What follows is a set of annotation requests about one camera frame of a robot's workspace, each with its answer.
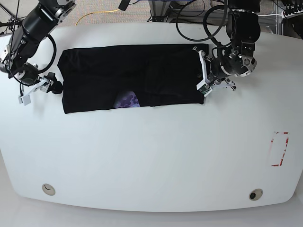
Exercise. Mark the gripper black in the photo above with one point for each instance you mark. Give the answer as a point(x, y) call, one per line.
point(28, 76)
point(219, 69)

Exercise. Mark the black graphic T-shirt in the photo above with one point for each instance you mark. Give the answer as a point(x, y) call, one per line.
point(157, 74)

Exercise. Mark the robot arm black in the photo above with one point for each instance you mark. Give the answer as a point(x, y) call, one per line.
point(243, 29)
point(25, 40)

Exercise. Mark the black tripod legs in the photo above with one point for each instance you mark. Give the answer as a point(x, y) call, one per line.
point(10, 11)

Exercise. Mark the white power strip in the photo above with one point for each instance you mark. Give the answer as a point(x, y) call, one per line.
point(291, 12)

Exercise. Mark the red tape rectangle marking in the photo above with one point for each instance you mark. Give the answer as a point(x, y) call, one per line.
point(278, 146)

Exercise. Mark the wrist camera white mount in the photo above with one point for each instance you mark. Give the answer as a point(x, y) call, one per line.
point(33, 91)
point(208, 80)

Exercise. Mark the aluminium frame post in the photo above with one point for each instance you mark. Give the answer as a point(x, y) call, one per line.
point(159, 10)

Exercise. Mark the left table cable grommet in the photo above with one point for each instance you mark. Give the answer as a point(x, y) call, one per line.
point(48, 189)

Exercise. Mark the table cable grommet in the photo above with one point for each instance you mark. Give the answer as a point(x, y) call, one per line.
point(255, 194)
point(48, 189)

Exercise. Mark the right table cable grommet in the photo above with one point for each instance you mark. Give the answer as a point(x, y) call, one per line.
point(255, 194)

